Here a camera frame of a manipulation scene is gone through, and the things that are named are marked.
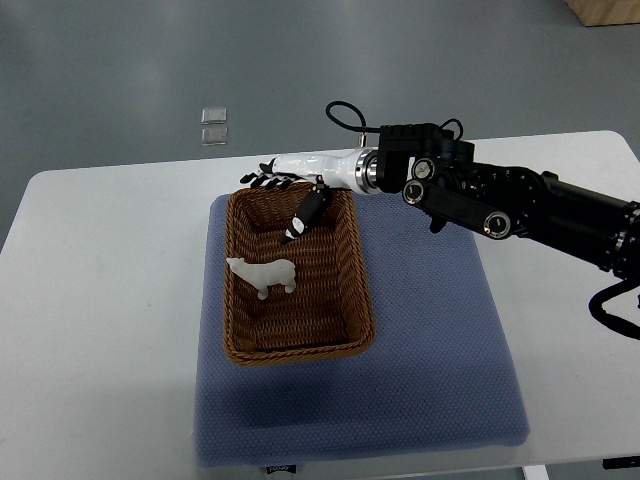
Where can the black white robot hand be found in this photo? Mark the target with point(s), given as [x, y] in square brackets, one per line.
[356, 171]

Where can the white bear figurine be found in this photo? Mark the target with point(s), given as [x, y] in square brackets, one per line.
[262, 276]

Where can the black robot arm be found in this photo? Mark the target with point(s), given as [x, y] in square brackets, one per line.
[434, 170]

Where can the brown wicker basket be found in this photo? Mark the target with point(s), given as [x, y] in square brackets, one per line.
[302, 301]

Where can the upper clear floor tile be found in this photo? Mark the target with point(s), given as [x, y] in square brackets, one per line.
[213, 115]

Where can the blue quilted mat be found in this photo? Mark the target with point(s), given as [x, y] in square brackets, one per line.
[438, 376]

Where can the wooden box corner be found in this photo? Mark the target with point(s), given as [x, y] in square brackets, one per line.
[593, 13]

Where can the black label tag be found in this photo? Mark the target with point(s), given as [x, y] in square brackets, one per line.
[286, 468]

